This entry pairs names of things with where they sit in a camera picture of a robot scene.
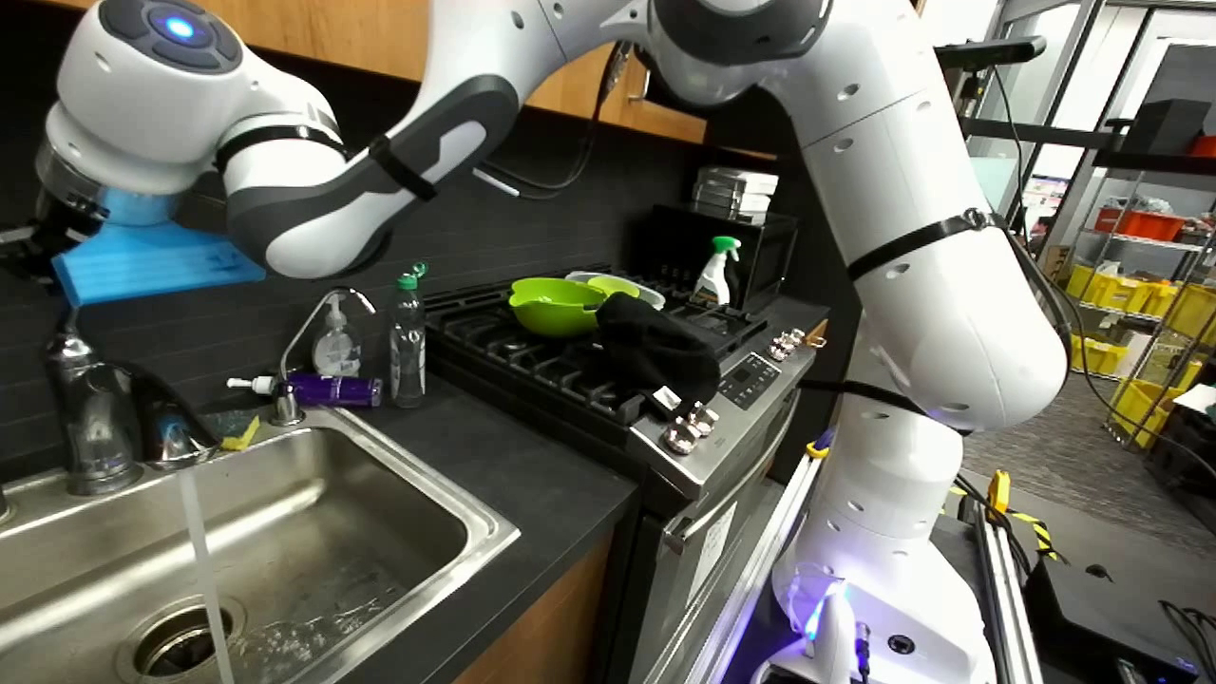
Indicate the wooden lower cabinets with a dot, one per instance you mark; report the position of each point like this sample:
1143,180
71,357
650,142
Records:
546,632

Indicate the thin chrome faucet white lever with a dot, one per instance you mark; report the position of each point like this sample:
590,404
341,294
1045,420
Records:
288,404

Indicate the aluminum rail yellow clamp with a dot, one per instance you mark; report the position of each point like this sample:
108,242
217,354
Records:
1007,570
761,557

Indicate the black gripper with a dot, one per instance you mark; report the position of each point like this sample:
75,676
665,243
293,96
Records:
42,242

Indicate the chrome faucet body with spout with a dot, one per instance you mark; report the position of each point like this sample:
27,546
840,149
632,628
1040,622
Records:
95,438

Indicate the clear soap pump bottle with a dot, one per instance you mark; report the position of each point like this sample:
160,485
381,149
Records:
335,347

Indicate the wooden upper cabinets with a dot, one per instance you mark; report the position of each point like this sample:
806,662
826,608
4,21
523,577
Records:
354,31

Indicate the metal shelf rack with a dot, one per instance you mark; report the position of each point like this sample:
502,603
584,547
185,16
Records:
1103,133

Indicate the white spray bottle green trigger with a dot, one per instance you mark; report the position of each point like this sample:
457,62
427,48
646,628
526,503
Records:
717,282

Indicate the green colander bowl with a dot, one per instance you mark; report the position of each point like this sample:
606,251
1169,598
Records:
551,309

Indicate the red storage bin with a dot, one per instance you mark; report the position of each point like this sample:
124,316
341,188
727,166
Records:
1139,224

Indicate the black gas stove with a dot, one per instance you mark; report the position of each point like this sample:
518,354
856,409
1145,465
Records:
708,442

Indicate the wooden cabinets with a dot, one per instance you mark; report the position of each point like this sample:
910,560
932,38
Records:
354,31
546,632

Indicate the yellow green scrub sponge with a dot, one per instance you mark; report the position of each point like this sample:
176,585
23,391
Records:
238,438

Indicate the yellow storage bin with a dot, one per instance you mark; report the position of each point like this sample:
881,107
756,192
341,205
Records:
1103,289
1145,404
1181,309

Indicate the clear bottle green cap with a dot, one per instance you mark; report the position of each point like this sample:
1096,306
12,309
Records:
408,347

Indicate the stacked white containers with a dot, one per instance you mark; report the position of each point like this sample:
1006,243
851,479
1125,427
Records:
736,196

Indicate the stainless steel sink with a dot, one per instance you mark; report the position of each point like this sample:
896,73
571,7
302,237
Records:
327,546

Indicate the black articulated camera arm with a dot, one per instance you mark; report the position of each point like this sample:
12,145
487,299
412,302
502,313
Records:
995,54

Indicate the black cloth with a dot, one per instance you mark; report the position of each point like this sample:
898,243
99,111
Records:
660,347

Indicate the black countertop appliance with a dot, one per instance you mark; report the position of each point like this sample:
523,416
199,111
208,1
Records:
761,261

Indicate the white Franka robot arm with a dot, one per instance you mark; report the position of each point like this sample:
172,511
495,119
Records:
951,316

